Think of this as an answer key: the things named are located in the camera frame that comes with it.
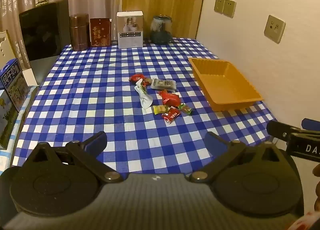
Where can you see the grey snack packet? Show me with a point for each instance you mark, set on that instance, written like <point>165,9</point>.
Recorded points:
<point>163,84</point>

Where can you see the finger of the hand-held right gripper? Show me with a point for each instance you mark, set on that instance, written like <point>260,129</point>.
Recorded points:
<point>277,128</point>
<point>311,123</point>

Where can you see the orange plastic tray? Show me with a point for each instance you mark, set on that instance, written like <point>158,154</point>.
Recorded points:
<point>225,87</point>

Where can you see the dark red box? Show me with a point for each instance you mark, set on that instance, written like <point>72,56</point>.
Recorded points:
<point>100,32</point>

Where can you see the wall power socket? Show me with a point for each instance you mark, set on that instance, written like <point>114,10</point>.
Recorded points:
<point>229,8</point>
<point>219,5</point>

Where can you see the brown canister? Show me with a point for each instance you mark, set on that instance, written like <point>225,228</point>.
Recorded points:
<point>79,32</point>

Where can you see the white snack packet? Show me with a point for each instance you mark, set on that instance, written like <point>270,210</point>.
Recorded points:
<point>144,96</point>

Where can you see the wall data socket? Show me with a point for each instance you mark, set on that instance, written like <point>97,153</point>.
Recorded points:
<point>275,29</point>

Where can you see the round red candy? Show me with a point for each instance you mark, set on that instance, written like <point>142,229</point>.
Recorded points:
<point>136,77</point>

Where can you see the blue white checked tablecloth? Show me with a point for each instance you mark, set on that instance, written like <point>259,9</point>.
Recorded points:
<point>100,99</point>

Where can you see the glass jar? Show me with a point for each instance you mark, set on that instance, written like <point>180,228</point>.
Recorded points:
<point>161,31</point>

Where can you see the pale blue cloth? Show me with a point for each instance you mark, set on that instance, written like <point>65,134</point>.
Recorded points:
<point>17,132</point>

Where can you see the white box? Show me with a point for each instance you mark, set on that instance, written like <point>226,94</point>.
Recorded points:
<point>130,29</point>

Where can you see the large red candy packet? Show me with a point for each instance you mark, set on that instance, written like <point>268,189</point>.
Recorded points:
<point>170,97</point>

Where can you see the black screen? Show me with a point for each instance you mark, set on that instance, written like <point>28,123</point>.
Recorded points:
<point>43,29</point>

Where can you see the green candy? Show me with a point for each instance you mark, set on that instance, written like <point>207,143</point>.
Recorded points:
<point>185,108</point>

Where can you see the person's right hand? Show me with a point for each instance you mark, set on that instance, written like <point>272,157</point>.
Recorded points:
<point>317,190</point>

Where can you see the yellow candy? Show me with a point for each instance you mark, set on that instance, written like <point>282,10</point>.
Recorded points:
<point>160,109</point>

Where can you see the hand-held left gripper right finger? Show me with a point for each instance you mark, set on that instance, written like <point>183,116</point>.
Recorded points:
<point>215,142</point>

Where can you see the red white printed candy packet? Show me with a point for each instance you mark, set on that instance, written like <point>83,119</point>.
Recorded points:
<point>171,115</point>

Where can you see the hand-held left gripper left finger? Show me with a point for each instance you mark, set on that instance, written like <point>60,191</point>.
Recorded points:
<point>96,142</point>

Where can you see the blue milk carton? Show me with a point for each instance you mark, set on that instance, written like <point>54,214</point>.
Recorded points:
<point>15,84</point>
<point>6,119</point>

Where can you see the white chair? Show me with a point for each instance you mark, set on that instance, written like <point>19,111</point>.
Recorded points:
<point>6,44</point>

